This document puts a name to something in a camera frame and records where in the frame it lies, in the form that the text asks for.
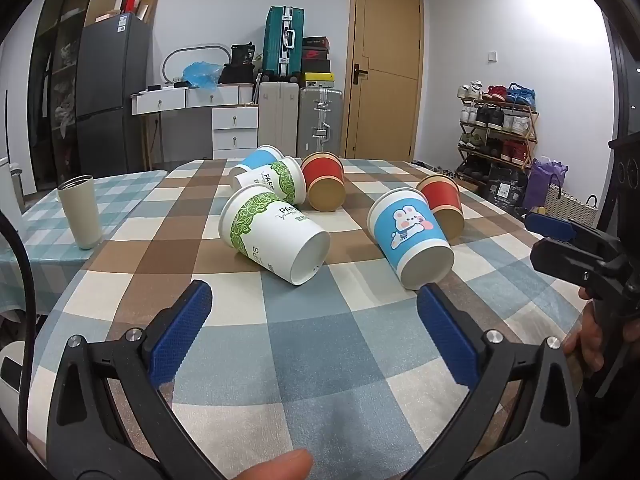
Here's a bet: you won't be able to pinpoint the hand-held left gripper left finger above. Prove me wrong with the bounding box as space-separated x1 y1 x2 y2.
46 280 226 480

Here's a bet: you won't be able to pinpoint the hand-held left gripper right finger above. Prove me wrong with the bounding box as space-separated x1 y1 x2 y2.
400 282 584 480

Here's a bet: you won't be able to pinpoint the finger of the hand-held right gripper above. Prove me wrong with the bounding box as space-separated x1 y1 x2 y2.
524 211 621 248
530 237 628 288

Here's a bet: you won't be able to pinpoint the red paper cup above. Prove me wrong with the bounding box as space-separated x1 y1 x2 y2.
300 151 347 212
415 175 465 241

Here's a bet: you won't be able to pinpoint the blue rabbit print paper cup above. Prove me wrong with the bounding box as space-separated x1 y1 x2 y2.
366 187 456 291

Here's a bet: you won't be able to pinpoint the large green leaf paper cup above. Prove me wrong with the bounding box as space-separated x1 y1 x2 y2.
219 184 332 287

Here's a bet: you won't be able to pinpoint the small green leaf paper cup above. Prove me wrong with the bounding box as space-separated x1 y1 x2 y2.
230 156 307 206

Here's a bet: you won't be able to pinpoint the plain blue paper cup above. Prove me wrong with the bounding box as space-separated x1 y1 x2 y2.
235 145 286 174

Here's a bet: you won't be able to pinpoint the person's right hand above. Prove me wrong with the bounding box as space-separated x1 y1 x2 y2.
562 285 608 375

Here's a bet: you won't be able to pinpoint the person's left hand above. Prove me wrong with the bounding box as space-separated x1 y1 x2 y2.
234 449 315 480

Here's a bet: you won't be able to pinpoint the woven basket bag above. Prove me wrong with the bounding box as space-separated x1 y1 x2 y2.
542 180 600 227

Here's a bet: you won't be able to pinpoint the purple bag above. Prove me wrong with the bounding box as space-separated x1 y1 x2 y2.
522 157 570 211

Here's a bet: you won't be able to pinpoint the black printed bag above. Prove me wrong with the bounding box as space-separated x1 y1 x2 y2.
485 162 531 209

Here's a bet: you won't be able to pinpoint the wooden shoe rack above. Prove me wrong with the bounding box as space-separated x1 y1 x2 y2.
456 95 540 177

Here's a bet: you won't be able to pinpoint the shoe rack with shoes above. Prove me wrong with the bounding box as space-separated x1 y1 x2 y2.
457 80 537 171

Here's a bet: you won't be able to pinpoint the teal checkered tablecloth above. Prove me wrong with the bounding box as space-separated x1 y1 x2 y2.
0 170 169 321

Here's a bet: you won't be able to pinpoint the beige thermos tumbler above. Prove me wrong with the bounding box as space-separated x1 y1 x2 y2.
56 175 103 250

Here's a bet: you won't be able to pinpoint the white drawer cabinet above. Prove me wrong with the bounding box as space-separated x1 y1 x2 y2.
211 106 260 160

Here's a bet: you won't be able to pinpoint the wooden door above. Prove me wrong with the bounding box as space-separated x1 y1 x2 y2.
345 0 426 163

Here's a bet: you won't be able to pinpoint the white desk with drawers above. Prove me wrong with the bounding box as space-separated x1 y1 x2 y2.
131 85 261 171

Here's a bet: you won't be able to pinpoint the white suitcase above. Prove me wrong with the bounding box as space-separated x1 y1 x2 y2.
257 80 301 157

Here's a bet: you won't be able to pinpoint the dark grey refrigerator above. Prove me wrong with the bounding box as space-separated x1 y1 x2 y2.
75 12 152 178

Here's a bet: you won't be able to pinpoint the silver suitcase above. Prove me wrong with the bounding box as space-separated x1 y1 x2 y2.
299 86 345 159

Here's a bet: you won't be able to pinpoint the blue plastic bag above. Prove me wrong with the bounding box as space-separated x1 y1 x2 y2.
182 61 224 92

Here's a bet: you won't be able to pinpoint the stack of shoe boxes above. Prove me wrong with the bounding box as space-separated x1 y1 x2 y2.
301 36 335 89

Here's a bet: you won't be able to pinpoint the tall dark shelf cabinet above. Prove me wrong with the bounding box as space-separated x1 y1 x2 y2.
27 0 107 193

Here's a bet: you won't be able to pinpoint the teal suitcase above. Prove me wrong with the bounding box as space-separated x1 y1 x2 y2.
263 6 304 84

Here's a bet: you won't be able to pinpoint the cardboard boxes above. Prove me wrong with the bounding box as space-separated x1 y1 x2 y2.
85 0 161 27

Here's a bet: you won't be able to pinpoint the oval mirror frame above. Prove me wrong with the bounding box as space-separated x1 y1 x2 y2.
161 44 232 84

